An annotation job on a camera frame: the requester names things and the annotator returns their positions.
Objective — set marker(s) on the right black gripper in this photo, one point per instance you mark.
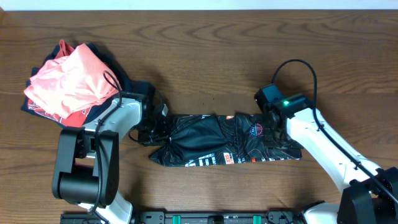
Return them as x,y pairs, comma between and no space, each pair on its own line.
270,142

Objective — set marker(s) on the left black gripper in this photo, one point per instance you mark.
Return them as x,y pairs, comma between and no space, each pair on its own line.
163,139

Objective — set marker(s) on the black orange patterned jersey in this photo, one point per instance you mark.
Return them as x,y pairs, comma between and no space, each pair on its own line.
212,140

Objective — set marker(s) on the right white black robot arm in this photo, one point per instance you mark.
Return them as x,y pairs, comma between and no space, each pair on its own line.
368,192

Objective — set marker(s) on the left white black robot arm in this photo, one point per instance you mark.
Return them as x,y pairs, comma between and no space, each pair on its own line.
86,169

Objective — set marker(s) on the folded salmon pink shirt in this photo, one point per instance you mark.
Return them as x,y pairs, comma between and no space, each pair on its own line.
72,83

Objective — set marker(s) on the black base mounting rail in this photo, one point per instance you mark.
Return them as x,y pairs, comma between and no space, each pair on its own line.
271,217

